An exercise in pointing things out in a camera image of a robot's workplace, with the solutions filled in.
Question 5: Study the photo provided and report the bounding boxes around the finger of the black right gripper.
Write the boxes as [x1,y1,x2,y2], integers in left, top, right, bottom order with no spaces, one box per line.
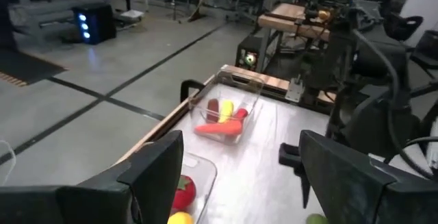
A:
[278,142,311,208]

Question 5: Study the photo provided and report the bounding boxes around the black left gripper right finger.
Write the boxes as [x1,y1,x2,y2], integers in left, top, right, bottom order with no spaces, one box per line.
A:
[298,129,438,224]

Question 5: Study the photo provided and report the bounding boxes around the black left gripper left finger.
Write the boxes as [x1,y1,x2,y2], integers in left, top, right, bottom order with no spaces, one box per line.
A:
[0,129,185,224]

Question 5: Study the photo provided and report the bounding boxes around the bright green lime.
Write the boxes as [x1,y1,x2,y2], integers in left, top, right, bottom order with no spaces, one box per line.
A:
[305,213,330,224]

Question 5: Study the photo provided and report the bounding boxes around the bright red chili pepper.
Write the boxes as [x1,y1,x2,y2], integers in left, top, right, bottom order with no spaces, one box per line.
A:
[232,108,249,129]

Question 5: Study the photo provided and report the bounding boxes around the orange carrot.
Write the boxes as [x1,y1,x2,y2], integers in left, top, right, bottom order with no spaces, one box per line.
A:
[194,120,244,137]

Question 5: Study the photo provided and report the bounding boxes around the yellow lemon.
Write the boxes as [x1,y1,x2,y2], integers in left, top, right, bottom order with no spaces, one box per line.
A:
[166,211,194,224]

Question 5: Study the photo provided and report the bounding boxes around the small red strawberry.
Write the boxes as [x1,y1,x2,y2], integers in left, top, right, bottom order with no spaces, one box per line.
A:
[172,175,198,212]

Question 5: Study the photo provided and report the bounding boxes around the maroon long vegetable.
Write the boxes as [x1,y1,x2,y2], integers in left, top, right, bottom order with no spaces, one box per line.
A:
[206,97,221,124]

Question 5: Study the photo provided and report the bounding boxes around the wooden table board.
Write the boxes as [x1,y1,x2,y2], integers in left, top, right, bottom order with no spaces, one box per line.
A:
[116,64,338,165]

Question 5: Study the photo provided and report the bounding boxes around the clear plastic bin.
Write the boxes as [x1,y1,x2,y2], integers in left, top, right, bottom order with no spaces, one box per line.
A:
[188,71,266,147]
[169,151,218,224]

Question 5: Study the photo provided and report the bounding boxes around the black computer tower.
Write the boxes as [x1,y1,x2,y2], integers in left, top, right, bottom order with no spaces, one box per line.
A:
[235,33,272,73]

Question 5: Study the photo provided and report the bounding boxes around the wooden top workbench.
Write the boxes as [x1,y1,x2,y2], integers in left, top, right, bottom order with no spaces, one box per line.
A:
[257,2,332,42]

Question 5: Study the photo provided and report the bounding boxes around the black floor mat orange edge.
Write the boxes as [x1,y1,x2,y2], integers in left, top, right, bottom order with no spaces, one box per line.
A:
[0,48,68,88]

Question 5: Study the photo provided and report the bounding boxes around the computer tower blue lights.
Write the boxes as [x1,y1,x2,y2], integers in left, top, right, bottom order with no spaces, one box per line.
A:
[71,2,118,45]

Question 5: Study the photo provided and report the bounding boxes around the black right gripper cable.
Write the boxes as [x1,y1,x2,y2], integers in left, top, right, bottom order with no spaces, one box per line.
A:
[352,28,438,181]

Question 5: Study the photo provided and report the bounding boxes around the black clamp handle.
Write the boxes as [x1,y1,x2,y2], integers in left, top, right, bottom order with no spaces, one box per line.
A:
[179,79,207,103]

